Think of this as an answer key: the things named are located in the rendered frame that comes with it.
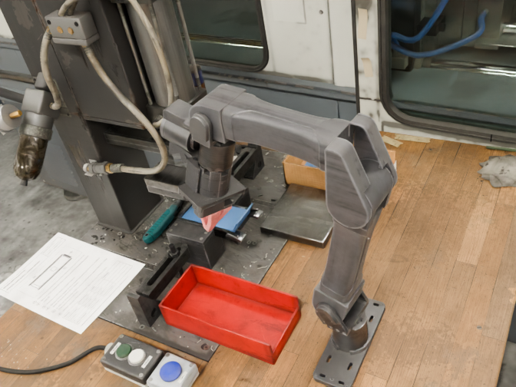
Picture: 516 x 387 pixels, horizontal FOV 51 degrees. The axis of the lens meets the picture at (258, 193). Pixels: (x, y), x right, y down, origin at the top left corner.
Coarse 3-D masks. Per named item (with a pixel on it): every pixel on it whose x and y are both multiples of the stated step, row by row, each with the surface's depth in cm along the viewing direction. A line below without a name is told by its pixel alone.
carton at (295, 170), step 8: (392, 152) 131; (288, 160) 137; (296, 160) 141; (304, 160) 145; (392, 160) 132; (288, 168) 135; (296, 168) 134; (304, 168) 132; (312, 168) 131; (288, 176) 137; (296, 176) 135; (304, 176) 134; (312, 176) 133; (320, 176) 131; (304, 184) 136; (312, 184) 134; (320, 184) 133
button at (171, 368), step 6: (162, 366) 98; (168, 366) 97; (174, 366) 97; (180, 366) 97; (162, 372) 97; (168, 372) 96; (174, 372) 96; (180, 372) 97; (162, 378) 96; (168, 378) 96; (174, 378) 96
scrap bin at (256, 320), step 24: (192, 264) 113; (192, 288) 115; (216, 288) 114; (240, 288) 110; (264, 288) 105; (168, 312) 106; (192, 312) 110; (216, 312) 110; (240, 312) 108; (264, 312) 108; (288, 312) 107; (216, 336) 102; (240, 336) 98; (264, 336) 103; (288, 336) 102; (264, 360) 99
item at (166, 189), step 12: (108, 132) 117; (120, 132) 119; (132, 132) 118; (144, 132) 117; (120, 144) 117; (132, 144) 115; (144, 144) 113; (156, 144) 111; (168, 144) 109; (168, 156) 111; (168, 168) 110; (180, 168) 109; (144, 180) 109; (156, 180) 107; (168, 180) 107; (180, 180) 106; (156, 192) 110; (168, 192) 108
